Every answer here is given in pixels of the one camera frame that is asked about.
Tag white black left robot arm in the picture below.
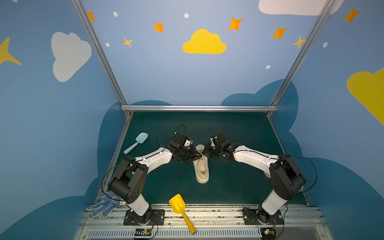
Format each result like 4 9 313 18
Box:
108 145 204 225

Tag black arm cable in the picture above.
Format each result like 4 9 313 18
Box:
101 161 136 202
278 155 319 196

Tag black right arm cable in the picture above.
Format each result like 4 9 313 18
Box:
278 155 319 196

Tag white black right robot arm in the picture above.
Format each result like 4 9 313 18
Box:
202 144 307 225

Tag right green circuit board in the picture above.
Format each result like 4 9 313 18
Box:
261 228 277 240

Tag white canvas sneaker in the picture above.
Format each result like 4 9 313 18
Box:
193 145 210 184

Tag light blue toy spatula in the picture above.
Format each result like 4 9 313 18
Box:
123 133 149 155

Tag back horizontal aluminium bar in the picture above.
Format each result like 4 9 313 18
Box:
121 105 278 112

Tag aluminium floor rail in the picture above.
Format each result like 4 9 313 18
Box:
97 112 132 197
263 110 317 190

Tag yellow toy shovel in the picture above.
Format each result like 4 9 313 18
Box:
169 194 197 235

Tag blue dotted work glove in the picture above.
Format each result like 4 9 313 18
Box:
86 192 123 220

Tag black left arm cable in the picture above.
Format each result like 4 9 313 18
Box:
101 161 136 202

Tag left side aluminium floor rail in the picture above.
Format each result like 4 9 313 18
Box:
97 112 132 197

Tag green circuit board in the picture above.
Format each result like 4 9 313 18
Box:
133 228 153 240
261 228 277 240

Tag right side aluminium floor rail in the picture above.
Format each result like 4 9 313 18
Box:
263 110 317 190

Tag right aluminium frame post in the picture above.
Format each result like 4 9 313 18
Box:
269 0 337 112

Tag aluminium front rail platform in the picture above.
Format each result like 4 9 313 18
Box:
74 204 333 240

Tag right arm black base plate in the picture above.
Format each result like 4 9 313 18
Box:
242 208 284 225

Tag aluminium frame post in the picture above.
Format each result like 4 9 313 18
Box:
269 0 337 112
71 0 127 106

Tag left aluminium frame post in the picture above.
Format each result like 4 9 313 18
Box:
71 0 127 106

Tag left green circuit board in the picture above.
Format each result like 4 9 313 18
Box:
133 228 153 240

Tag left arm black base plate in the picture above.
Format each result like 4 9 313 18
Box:
123 208 165 226

